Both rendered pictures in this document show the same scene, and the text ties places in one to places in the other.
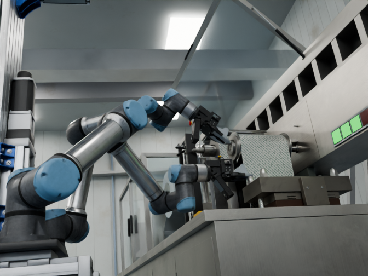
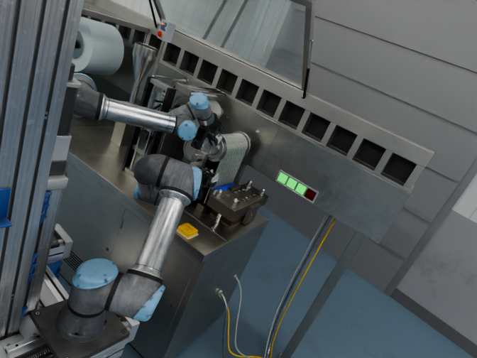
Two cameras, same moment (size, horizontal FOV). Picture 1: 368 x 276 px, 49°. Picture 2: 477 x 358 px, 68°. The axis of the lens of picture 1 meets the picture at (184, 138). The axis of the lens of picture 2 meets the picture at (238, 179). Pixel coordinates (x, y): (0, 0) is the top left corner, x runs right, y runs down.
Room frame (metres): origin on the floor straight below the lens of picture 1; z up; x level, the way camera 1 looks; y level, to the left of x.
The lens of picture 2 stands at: (0.44, 0.94, 1.81)
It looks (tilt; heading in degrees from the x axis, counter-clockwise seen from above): 21 degrees down; 312
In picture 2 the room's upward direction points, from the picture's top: 23 degrees clockwise
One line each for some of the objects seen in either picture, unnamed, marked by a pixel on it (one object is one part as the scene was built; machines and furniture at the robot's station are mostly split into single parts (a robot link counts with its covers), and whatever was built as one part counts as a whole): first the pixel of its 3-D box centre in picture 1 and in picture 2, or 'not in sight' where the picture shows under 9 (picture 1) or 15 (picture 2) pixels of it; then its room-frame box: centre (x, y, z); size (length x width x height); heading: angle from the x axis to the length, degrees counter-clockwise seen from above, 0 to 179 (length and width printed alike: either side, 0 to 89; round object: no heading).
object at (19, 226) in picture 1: (24, 230); (84, 311); (1.21, 0.51, 0.87); 0.15 x 0.15 x 0.10
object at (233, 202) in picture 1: (228, 192); (192, 178); (1.74, -0.17, 1.05); 0.06 x 0.05 x 0.31; 108
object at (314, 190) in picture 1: (314, 191); (251, 213); (1.52, -0.47, 0.96); 0.10 x 0.03 x 0.11; 108
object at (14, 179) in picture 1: (27, 192); (95, 284); (1.20, 0.50, 0.98); 0.13 x 0.12 x 0.14; 50
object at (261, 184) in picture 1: (296, 189); (239, 199); (1.60, -0.43, 1.00); 0.40 x 0.16 x 0.06; 108
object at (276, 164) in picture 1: (269, 172); (226, 172); (1.70, -0.36, 1.11); 0.23 x 0.01 x 0.18; 108
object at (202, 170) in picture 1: (200, 173); not in sight; (1.61, -0.05, 1.11); 0.08 x 0.05 x 0.08; 18
